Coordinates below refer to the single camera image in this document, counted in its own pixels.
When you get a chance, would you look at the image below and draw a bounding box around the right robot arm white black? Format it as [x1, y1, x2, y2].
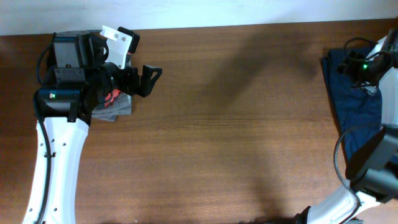
[286, 29, 397, 223]

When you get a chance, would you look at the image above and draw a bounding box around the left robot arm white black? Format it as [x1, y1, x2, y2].
[23, 26, 162, 223]

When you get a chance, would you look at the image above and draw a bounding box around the navy blue garment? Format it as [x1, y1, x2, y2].
[321, 49, 382, 162]

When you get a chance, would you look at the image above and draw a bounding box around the grey folded garment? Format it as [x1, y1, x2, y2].
[91, 93, 132, 122]

